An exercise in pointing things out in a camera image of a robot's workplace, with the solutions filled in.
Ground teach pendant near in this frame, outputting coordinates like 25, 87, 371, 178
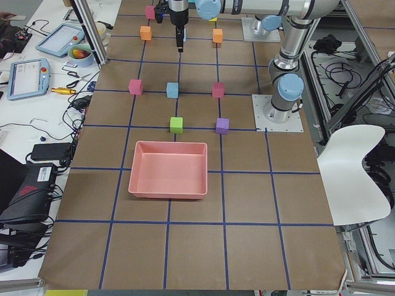
7, 58, 51, 101

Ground green foam block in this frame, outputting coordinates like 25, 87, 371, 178
170, 117, 183, 134

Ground cream cup with lemon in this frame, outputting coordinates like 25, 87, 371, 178
95, 22, 110, 46

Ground pink plastic tray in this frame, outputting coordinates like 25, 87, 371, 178
128, 141, 208, 199

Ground black power adapter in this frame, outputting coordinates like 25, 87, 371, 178
30, 142, 71, 161

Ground orange foam block right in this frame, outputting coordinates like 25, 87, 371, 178
212, 28, 223, 44

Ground brass cylinder tool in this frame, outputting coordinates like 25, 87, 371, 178
51, 88, 77, 95

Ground teach pendant far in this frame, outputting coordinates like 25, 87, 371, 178
35, 23, 85, 57

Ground orange foam block left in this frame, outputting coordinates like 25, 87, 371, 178
139, 26, 152, 41

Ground pink foam block middle right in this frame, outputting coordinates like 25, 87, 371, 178
212, 82, 225, 98

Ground pink foam block far left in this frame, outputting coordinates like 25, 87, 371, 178
145, 6, 155, 20

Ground teach pendant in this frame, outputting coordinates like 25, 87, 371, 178
7, 58, 51, 101
35, 23, 85, 57

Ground white chair seat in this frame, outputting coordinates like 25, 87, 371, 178
317, 125, 391, 226

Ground aluminium frame post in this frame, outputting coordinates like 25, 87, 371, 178
70, 0, 108, 65

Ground purple foam block near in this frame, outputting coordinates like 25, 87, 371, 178
215, 118, 230, 134

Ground black computer box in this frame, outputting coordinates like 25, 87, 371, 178
1, 150, 57, 224

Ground black scissors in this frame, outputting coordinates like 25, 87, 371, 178
66, 71, 91, 89

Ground pink foam block middle left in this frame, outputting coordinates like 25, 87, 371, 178
128, 79, 143, 95

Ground orange foam block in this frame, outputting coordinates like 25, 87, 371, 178
212, 28, 223, 44
139, 26, 152, 41

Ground pink foam block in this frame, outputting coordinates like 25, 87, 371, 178
145, 6, 155, 20
212, 82, 225, 98
128, 79, 143, 95

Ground light blue bowl with fruit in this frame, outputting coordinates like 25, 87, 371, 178
68, 44, 94, 67

